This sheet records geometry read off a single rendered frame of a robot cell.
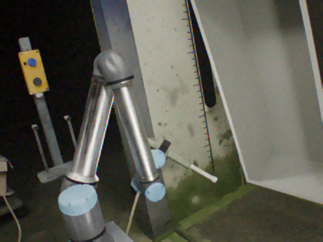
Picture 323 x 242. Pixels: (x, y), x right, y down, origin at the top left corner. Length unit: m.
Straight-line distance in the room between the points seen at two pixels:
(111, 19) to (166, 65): 0.50
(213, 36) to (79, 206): 1.14
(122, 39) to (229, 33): 0.68
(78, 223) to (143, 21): 1.38
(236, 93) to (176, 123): 0.56
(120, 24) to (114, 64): 0.85
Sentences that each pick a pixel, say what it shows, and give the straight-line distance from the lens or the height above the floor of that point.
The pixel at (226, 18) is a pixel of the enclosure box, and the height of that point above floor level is 1.50.
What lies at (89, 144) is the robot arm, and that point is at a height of 1.06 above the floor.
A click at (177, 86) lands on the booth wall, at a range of 2.13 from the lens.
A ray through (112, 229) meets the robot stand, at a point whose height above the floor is 0.64.
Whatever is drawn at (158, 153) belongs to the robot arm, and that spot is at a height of 0.92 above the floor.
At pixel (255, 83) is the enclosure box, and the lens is 1.96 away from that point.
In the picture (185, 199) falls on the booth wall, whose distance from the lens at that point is 2.35.
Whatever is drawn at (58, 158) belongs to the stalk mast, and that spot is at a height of 0.84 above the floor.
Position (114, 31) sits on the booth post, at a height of 1.57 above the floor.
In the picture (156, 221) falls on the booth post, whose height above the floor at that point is 0.18.
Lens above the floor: 1.36
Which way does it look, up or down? 13 degrees down
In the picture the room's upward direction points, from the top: 11 degrees counter-clockwise
